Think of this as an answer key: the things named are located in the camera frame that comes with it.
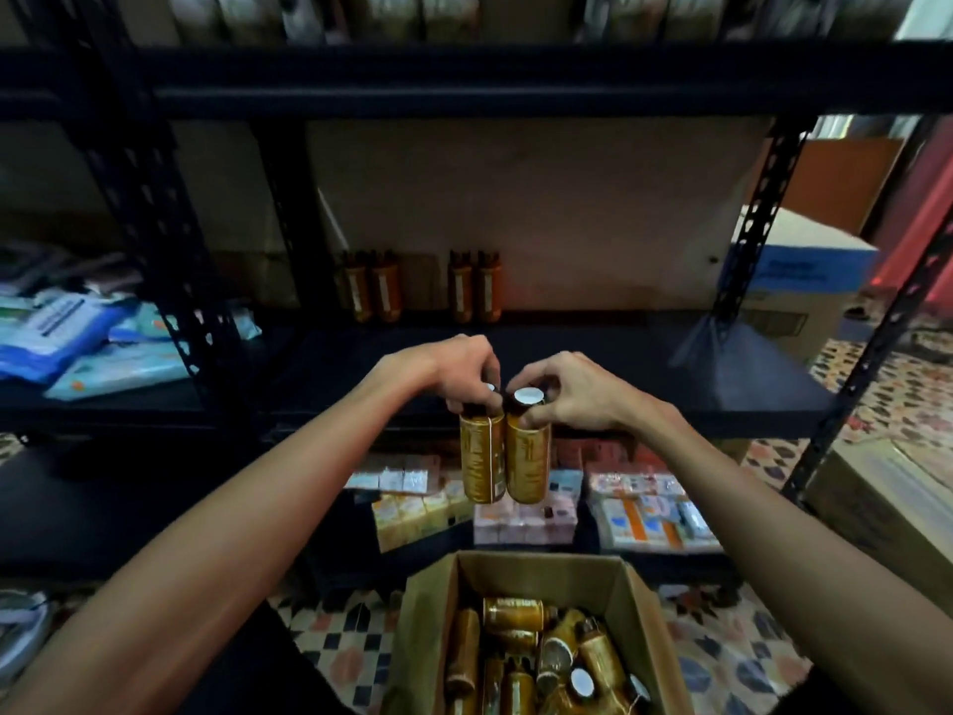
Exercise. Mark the person's right hand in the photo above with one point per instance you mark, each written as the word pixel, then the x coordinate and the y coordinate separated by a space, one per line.
pixel 584 394

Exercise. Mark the person's left hand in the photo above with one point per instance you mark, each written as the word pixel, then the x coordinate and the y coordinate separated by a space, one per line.
pixel 447 368

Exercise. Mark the printed cardboard box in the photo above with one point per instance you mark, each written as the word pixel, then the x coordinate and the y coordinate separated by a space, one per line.
pixel 425 618

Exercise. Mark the gold bottles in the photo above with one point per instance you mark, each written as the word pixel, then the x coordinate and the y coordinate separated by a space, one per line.
pixel 521 648

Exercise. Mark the black metal shelf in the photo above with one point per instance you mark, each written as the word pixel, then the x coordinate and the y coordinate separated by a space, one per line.
pixel 492 82
pixel 90 439

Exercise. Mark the row of yellow-capped coffee bottles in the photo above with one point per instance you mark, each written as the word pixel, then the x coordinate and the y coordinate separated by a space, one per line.
pixel 447 15

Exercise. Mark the person's right forearm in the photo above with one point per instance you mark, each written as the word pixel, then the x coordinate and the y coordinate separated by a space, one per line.
pixel 804 558

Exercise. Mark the person's left forearm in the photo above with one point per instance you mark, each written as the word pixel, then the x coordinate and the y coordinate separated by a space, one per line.
pixel 209 558

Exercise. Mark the blue white cashew carton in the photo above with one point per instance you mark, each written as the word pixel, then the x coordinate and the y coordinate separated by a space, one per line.
pixel 804 283

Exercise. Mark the row of dark red boxes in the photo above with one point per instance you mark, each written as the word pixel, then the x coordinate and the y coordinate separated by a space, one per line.
pixel 611 456

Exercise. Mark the flat white packet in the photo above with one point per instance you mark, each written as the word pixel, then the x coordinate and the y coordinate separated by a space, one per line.
pixel 566 484

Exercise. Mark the row of pale pink packets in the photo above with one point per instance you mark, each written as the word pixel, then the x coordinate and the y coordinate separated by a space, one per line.
pixel 633 482

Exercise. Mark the stack of pink white boxes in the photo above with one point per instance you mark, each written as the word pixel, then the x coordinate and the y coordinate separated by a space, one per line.
pixel 529 521

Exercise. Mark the row of orange blue packets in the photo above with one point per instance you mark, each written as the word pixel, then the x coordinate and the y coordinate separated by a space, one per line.
pixel 655 521

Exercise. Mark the tissue packs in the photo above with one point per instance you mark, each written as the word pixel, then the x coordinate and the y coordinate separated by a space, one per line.
pixel 417 517

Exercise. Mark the brown wooden cabinet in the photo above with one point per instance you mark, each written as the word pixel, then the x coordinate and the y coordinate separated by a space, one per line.
pixel 842 186

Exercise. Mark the row of wet wipe packs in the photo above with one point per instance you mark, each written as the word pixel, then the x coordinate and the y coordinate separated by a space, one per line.
pixel 75 342

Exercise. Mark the red curtain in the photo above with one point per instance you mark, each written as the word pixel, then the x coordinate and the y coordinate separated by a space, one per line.
pixel 923 216

